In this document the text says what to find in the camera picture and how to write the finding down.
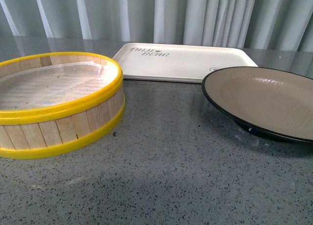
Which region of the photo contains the beige plate with black rim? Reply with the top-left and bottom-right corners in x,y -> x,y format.
202,67 -> 313,143

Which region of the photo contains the cream rectangular serving tray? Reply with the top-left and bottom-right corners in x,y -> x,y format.
113,43 -> 256,84

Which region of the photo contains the white steamer liner cloth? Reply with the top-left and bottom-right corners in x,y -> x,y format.
0,62 -> 117,111

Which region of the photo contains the bamboo steamer with yellow rims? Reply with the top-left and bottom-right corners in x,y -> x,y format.
0,52 -> 125,159

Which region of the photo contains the grey pleated curtain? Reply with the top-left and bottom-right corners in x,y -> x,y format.
0,0 -> 313,52

